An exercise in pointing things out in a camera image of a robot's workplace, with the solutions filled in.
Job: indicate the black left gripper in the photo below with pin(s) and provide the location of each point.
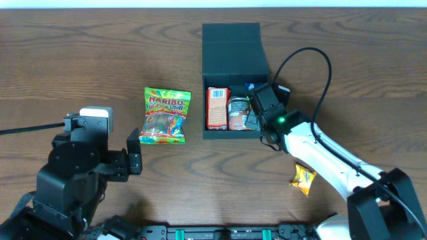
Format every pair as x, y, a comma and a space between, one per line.
133, 157

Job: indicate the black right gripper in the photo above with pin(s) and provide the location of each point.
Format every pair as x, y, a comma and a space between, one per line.
253, 122

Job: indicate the brown Pringles can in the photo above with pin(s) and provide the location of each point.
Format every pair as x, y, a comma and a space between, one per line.
238, 111

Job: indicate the blue cookie packet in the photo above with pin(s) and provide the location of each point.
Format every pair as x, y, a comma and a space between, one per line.
251, 86

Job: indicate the Haribo gummy worms bag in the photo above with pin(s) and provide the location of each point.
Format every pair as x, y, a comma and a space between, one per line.
165, 113

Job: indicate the yellow snack packet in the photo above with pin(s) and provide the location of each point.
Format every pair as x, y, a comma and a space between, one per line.
303, 179

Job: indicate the black gift box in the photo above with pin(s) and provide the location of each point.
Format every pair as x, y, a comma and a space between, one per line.
232, 56

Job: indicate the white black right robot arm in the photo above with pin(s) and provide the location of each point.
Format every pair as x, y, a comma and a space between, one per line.
381, 205

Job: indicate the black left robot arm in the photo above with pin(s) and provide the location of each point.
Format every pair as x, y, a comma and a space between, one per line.
71, 186

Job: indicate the orange snack carton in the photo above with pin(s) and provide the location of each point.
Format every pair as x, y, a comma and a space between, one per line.
217, 113

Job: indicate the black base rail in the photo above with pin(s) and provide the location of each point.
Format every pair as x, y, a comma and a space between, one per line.
162, 232

